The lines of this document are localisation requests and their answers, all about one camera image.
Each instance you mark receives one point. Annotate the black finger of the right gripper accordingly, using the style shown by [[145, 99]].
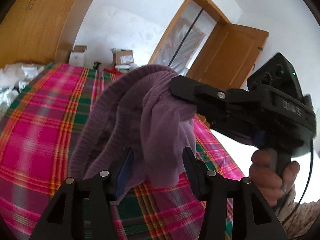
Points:
[[205, 97]]

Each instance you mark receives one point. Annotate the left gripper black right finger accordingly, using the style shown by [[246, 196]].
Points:
[[253, 218]]

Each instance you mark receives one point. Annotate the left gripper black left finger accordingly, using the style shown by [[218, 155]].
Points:
[[63, 217]]

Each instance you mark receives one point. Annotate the purple fleece sweater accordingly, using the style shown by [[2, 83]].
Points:
[[137, 111]]

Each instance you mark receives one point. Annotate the right floral sleeve forearm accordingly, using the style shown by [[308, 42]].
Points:
[[302, 220]]

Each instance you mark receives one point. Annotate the person's right hand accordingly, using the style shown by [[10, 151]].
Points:
[[272, 186]]

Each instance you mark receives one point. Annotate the wooden door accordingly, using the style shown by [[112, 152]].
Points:
[[228, 56]]

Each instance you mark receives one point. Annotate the pink plaid bed cover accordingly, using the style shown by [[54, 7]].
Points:
[[38, 133]]

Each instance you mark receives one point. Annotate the brown cardboard box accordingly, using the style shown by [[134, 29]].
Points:
[[122, 57]]

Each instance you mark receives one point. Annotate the small white cardboard box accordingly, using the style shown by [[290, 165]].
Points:
[[77, 55]]

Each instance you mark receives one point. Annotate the wooden wardrobe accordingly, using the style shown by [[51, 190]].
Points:
[[41, 31]]

